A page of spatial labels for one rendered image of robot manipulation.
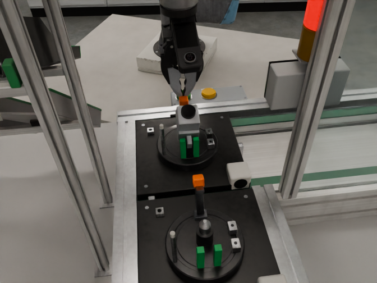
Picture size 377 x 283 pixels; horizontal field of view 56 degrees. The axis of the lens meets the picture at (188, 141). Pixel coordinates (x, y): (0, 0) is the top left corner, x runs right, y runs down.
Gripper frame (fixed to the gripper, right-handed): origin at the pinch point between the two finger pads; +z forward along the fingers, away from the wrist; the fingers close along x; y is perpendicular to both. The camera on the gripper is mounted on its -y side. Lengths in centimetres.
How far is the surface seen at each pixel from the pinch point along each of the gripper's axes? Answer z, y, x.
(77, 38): 108, 255, 75
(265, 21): 107, 260, -107
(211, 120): 10.3, 2.6, -7.1
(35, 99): -22.1, -28.5, 20.4
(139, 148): 10.3, -5.0, 11.1
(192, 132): 1.9, -10.4, -0.7
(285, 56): 21, 49, -44
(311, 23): -24.6, -19.7, -16.7
